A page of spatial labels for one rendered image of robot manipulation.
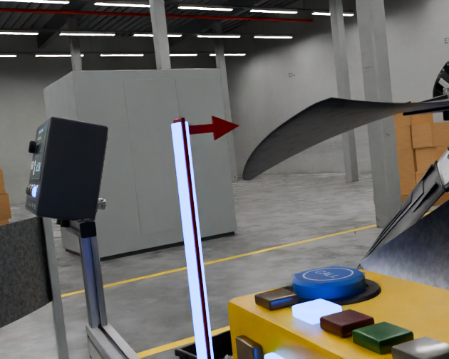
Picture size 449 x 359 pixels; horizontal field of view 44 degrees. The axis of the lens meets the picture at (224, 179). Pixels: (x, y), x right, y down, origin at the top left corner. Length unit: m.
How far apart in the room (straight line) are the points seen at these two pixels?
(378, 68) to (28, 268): 5.31
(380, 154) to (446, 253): 6.35
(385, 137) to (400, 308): 6.72
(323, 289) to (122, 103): 6.66
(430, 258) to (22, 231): 2.08
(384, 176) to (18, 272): 5.21
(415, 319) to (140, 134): 6.74
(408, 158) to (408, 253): 8.56
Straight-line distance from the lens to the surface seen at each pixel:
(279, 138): 0.59
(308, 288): 0.31
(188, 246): 0.55
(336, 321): 0.26
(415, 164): 9.21
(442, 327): 0.26
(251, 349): 0.30
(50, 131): 1.09
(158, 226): 7.05
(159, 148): 7.05
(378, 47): 7.08
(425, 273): 0.67
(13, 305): 2.51
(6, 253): 2.47
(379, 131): 6.99
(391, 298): 0.31
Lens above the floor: 1.16
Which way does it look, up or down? 3 degrees down
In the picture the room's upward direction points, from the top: 6 degrees counter-clockwise
